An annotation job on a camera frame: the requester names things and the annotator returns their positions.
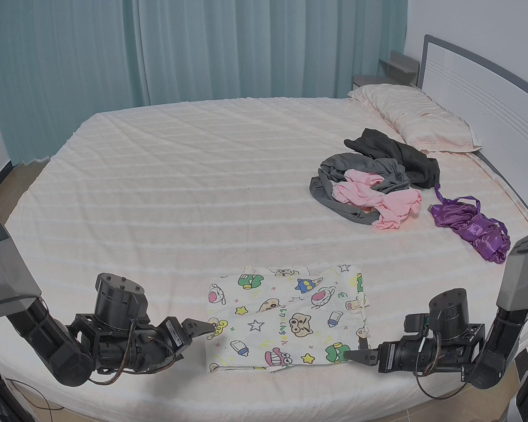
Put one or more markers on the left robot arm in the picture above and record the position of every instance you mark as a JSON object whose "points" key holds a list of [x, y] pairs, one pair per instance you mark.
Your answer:
{"points": [[121, 301]]}

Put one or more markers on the grey bedside table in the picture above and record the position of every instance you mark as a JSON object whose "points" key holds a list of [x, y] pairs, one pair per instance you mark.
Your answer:
{"points": [[396, 66]]}

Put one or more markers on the black garment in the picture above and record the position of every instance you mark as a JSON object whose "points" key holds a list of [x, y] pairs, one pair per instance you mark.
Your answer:
{"points": [[409, 156]]}

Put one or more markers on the bed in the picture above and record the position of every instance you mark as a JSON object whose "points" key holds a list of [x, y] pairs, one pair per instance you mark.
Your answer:
{"points": [[180, 169]]}

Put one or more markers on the blue-green curtain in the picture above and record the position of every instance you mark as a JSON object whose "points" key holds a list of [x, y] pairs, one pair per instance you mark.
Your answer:
{"points": [[61, 59], [268, 33]]}

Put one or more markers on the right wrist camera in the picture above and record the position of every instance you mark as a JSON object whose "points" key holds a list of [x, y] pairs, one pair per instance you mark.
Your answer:
{"points": [[416, 323]]}

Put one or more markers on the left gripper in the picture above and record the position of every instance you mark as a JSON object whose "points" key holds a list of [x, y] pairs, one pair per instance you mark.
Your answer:
{"points": [[171, 339]]}

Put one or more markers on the pink garment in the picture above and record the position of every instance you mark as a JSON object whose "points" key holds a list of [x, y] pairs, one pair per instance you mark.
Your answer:
{"points": [[387, 202]]}

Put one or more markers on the purple garment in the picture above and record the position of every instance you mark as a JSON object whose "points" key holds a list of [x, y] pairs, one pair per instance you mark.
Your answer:
{"points": [[475, 231]]}

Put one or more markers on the grey garment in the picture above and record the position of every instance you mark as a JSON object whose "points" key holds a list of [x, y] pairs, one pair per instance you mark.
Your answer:
{"points": [[341, 165]]}

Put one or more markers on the white printed pyjama top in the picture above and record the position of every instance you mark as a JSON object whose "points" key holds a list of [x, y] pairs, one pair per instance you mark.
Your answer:
{"points": [[281, 319]]}

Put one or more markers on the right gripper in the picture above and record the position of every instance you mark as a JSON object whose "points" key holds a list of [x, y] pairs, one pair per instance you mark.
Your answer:
{"points": [[400, 356]]}

